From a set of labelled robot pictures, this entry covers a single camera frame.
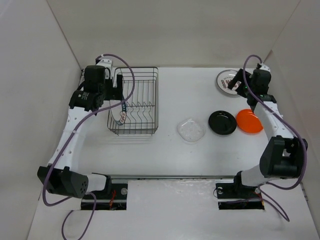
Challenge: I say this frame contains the white plate red characters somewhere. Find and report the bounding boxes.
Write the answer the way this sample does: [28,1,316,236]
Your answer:
[215,69,241,98]

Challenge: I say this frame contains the green rimmed white plate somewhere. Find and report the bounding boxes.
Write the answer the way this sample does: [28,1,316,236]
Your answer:
[110,102,128,126]

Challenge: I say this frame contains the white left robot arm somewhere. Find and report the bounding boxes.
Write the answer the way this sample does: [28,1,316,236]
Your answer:
[37,61,124,199]

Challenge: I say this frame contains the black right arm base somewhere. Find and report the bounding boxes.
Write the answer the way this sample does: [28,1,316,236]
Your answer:
[213,179,265,210]

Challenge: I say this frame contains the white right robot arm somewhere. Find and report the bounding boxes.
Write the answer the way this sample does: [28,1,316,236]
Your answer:
[228,65,308,197]

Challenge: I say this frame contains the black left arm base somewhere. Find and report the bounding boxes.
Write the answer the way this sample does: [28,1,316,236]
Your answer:
[93,182,128,211]

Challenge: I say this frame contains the orange round plate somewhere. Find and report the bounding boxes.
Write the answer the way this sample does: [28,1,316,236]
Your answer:
[235,109,264,134]

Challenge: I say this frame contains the black round plate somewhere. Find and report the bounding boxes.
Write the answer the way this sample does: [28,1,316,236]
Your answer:
[208,110,237,136]

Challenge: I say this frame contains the clear glass plate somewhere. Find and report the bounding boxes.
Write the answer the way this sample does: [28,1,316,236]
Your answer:
[176,118,206,143]

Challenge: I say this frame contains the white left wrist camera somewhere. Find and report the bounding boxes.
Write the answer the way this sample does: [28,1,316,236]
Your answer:
[95,54,113,72]

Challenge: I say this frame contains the grey wire dish rack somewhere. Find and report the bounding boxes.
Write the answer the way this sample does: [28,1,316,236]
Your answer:
[106,66,159,135]

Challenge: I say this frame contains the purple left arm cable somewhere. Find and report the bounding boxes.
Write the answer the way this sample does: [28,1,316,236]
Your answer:
[42,52,137,236]

